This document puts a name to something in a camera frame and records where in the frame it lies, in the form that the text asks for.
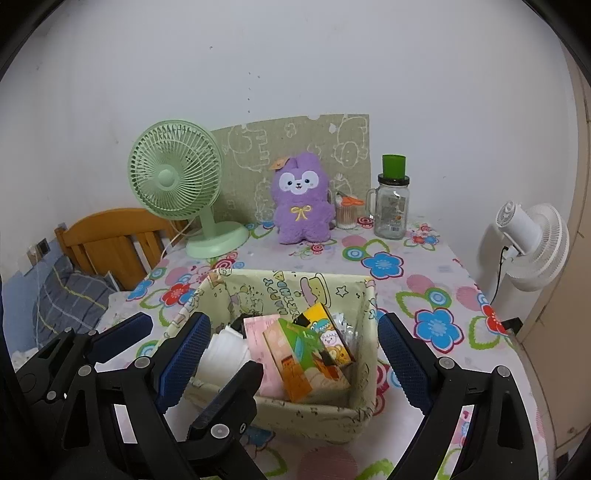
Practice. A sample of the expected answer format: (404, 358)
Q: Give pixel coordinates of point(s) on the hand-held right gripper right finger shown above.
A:
(401, 364)

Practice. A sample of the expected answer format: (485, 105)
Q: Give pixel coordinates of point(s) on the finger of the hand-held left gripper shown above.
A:
(122, 334)
(249, 374)

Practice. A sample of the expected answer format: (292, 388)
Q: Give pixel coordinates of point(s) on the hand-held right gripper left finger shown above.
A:
(182, 364)

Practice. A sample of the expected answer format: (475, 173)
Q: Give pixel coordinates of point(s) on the pink tissue packet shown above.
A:
(258, 360)

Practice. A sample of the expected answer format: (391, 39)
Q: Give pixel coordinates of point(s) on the white cloth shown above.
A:
(224, 355)

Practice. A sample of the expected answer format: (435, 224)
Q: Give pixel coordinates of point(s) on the green orange cartoon tissue pack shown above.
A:
(291, 364)

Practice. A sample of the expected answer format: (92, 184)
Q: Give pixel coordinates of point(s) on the black cloth bundle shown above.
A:
(240, 323)

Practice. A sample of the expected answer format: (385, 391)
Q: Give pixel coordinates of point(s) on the yellow fabric storage box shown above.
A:
(304, 420)

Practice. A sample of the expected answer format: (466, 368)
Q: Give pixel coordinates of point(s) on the grey plaid pillow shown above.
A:
(69, 295)

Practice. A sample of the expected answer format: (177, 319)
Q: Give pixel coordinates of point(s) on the wooden chair back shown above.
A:
(106, 230)

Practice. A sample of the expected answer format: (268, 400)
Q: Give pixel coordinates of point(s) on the glass jar with green lid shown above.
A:
(390, 217)

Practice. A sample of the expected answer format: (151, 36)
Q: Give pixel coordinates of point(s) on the clear cotton swab jar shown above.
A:
(347, 218)

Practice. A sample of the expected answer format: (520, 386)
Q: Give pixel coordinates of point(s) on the green desk fan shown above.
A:
(166, 177)

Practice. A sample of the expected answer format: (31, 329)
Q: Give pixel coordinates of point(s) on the purple plush toy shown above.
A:
(302, 217)

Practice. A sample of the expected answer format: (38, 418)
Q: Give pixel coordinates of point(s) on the orange plastic clip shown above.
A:
(353, 201)

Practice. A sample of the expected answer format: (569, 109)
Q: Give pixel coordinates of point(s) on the white floor fan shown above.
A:
(540, 249)

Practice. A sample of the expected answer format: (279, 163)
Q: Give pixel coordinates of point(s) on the green patterned cardboard panel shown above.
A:
(249, 143)

